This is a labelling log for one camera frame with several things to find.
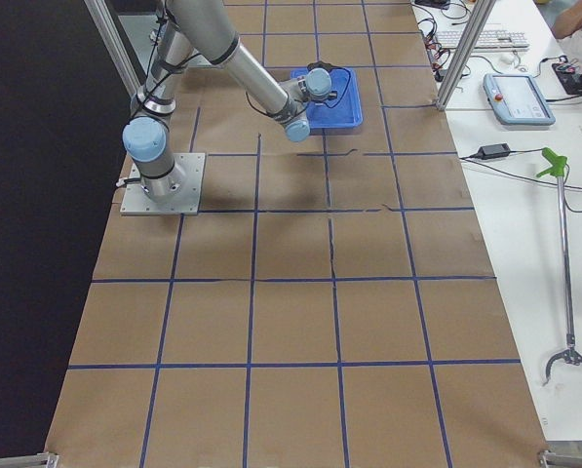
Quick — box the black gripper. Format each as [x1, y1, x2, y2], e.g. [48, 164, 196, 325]
[307, 60, 337, 73]

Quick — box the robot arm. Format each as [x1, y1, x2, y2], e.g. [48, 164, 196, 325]
[122, 1, 335, 203]

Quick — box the blue plastic tray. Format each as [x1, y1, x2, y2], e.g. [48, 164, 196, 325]
[291, 67, 363, 131]

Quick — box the white keyboard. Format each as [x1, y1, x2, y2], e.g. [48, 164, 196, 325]
[436, 29, 529, 52]

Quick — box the black power adapter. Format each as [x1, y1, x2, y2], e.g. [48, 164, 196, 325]
[477, 143, 512, 160]

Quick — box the teach pendant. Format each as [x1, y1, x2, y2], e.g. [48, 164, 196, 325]
[483, 73, 556, 129]

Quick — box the brown paper table cover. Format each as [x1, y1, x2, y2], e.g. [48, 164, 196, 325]
[46, 1, 545, 467]

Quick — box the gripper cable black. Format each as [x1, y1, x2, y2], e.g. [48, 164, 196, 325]
[325, 67, 351, 108]

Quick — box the aluminium frame post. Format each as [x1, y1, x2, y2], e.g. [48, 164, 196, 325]
[435, 0, 495, 111]

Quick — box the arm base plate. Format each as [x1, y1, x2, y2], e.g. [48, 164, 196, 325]
[120, 153, 206, 215]

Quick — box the green handled reacher grabber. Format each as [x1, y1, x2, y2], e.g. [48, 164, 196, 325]
[536, 147, 582, 385]

